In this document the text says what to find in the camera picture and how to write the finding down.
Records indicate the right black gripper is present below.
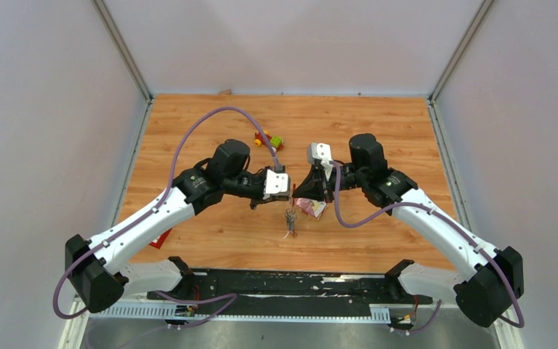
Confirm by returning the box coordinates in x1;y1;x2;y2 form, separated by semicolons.
292;164;368;204

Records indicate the metal key holder red handle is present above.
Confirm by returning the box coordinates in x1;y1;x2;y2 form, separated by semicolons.
283;184;298;239

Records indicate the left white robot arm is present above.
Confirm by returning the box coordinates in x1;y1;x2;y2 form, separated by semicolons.
65;139;290;313

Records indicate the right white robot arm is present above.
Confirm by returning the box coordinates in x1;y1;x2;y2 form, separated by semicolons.
293;133;525;329

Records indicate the pink card packet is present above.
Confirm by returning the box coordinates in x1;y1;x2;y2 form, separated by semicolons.
294;198;328;220

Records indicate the colourful toy brick car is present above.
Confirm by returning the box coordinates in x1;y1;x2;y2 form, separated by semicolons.
254;130;285;151

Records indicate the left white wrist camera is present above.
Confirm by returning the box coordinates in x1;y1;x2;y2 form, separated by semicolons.
264;169;291;197

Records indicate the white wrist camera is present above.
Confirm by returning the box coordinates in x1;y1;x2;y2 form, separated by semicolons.
306;143;333;169
264;169;291;197

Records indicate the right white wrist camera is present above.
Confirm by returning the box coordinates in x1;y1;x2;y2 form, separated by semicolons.
306;143;333;169

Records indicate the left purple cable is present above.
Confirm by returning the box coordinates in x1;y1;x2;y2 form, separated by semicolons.
52;106;285;321

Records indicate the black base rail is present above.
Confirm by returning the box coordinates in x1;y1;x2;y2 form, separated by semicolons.
168;268;433;318

